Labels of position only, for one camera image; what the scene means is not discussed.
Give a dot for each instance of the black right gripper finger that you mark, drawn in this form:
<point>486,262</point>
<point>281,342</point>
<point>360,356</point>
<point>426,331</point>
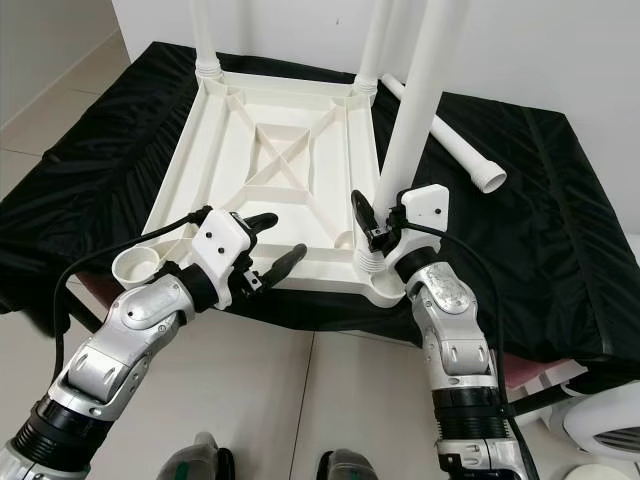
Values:
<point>363,213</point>

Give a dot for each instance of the white plastic children table top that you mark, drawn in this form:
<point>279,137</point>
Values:
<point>210,140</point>

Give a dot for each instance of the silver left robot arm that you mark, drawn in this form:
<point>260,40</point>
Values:
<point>110,360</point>

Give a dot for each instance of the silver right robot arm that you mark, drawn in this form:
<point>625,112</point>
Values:
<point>460,340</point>

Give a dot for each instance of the black table cloth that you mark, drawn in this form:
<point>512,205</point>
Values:
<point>80,180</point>

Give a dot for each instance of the grey robot left leg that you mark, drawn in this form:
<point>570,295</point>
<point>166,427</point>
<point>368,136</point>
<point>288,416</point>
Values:
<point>195,458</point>

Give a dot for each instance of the grey robot leg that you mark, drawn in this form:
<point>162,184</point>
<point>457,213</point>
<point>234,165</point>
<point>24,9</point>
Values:
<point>195,458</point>
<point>350,467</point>

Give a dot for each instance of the grey robot right leg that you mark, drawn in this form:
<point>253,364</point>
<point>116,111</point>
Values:
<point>350,467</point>

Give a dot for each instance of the white round base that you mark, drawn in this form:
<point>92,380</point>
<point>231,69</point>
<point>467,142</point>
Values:
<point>610,471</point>

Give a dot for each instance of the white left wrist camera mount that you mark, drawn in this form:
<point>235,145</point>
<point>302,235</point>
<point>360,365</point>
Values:
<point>220,245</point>

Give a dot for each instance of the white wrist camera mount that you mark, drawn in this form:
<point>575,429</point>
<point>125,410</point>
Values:
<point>425,208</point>
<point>220,245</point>

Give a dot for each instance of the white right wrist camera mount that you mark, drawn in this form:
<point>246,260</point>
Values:
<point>425,208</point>

